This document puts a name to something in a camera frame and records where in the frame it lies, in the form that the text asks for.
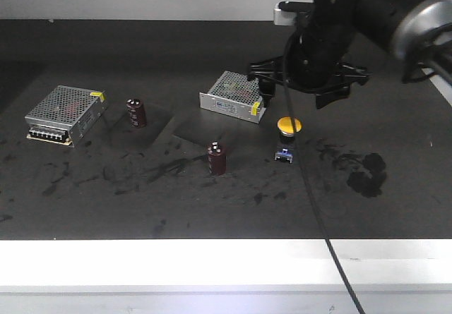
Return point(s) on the dark red capacitor front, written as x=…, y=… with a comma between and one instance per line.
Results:
x=216, y=159

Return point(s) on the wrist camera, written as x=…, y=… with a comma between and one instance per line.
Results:
x=286, y=12

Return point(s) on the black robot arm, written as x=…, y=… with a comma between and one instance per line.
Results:
x=416, y=32

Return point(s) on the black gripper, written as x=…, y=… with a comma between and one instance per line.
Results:
x=313, y=51

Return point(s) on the dark red capacitor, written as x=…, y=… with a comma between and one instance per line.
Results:
x=216, y=159
x=136, y=110

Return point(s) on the small metal mesh power supply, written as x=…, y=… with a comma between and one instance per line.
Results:
x=233, y=95

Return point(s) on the large metal mesh power supply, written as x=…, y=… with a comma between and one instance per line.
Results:
x=65, y=115

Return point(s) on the yellow mushroom push button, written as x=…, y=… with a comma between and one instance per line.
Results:
x=287, y=129

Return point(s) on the dark red capacitor rear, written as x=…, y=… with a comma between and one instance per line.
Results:
x=136, y=110

